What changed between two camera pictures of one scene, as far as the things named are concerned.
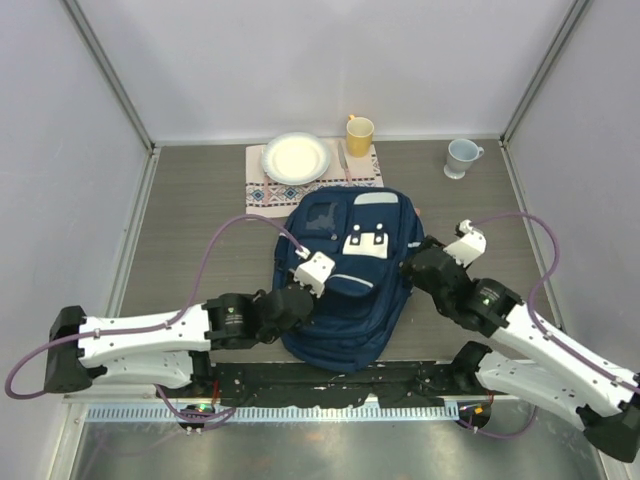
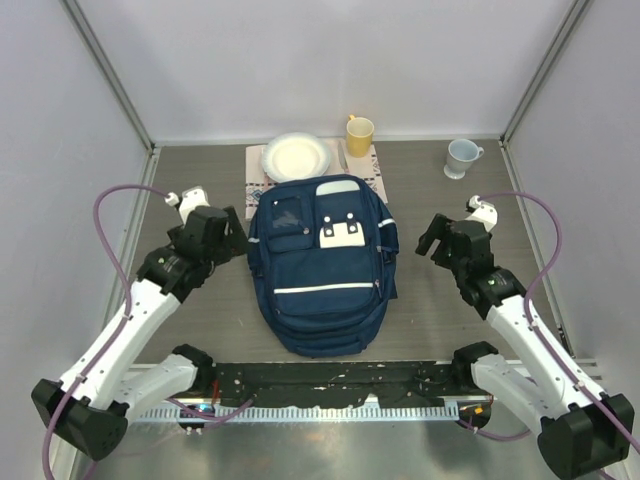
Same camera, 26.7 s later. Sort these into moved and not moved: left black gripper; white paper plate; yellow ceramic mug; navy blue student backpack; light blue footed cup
Moved: left black gripper; navy blue student backpack
Not moved: yellow ceramic mug; white paper plate; light blue footed cup
